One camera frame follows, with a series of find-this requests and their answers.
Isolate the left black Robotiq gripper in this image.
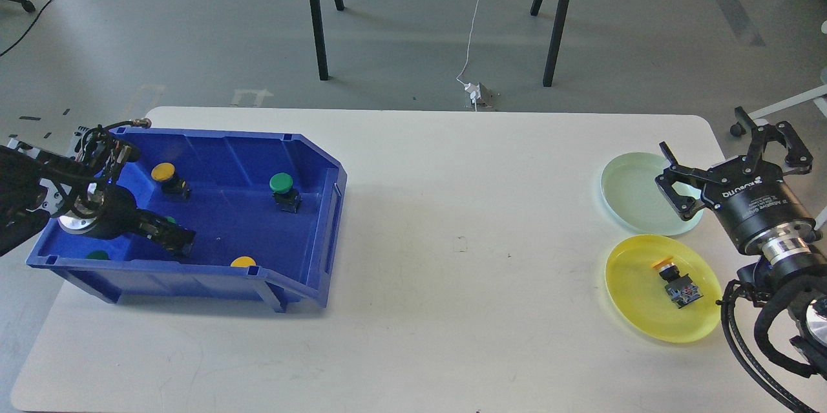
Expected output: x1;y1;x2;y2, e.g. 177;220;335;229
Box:
58;185;196;258

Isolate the light green plate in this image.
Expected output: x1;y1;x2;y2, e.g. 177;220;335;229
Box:
600;152;703;237

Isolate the green push button corner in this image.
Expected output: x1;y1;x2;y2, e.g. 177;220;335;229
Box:
85;250;111;262

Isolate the white floor power socket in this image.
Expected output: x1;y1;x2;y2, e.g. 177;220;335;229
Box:
463;83;498;112

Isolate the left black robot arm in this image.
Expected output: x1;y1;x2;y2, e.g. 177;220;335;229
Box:
1;118;196;257

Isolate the blue plastic bin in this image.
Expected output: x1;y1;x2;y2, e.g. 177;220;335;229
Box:
26;128;347;312

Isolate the yellow push button front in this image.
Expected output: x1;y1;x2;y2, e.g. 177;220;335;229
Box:
230;256;257;268

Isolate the yellow push button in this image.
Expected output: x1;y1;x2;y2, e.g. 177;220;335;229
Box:
651;257;703;309
151;162;191;200
230;256;257;268

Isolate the white chair base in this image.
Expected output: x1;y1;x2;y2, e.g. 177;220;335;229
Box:
747;67;826;122

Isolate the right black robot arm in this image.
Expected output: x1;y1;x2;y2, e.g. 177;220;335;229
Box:
655;107;826;412

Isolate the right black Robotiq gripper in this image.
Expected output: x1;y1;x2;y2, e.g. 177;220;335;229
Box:
655;106;824;259

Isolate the yellow plate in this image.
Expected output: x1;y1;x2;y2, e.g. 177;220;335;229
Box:
603;235;722;343

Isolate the white cable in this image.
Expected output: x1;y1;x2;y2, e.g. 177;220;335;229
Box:
456;0;490;87

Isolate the yellow push button back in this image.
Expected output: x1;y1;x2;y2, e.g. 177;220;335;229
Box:
151;162;191;200

